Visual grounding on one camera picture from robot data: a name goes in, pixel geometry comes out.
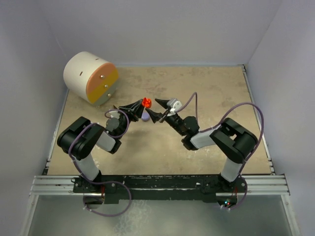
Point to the purple earbud charging case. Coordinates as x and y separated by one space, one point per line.
145 117

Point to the round white drawer cabinet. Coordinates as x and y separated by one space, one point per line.
91 77

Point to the aluminium rail left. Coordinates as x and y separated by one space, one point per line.
52 186

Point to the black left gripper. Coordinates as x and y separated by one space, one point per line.
134 110

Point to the aluminium rail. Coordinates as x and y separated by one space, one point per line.
52 186
266 185

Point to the aluminium rail right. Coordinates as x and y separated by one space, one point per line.
266 185

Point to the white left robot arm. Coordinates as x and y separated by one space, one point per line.
79 139

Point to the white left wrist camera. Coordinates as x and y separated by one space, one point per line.
114 113

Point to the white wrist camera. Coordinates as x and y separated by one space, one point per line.
114 113
173 105

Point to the orange round cap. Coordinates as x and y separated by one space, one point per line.
146 102

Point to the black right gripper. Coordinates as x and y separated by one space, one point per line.
156 116

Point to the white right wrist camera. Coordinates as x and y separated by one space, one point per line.
173 105

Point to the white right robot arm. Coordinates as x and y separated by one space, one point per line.
235 141

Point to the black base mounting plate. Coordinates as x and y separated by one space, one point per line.
205 188

